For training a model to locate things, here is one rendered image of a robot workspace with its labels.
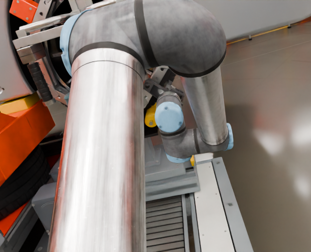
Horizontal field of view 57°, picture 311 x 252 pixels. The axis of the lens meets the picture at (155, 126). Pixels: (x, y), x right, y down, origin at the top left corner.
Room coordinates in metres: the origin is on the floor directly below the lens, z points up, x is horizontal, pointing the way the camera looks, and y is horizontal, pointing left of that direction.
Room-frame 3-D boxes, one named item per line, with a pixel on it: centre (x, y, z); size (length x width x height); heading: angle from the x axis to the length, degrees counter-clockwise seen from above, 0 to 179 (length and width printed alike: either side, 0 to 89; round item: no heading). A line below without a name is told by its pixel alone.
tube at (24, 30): (1.10, 0.24, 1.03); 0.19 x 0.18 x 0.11; 171
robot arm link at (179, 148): (0.90, -0.06, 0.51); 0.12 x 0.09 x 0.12; 76
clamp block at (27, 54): (1.03, 0.33, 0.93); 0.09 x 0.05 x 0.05; 171
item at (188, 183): (1.37, 0.10, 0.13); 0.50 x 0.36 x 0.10; 81
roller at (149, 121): (1.29, -0.01, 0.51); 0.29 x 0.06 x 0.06; 171
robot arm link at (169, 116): (0.91, -0.06, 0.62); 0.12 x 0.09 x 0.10; 171
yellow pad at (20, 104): (1.42, 0.61, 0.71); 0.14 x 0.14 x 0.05; 81
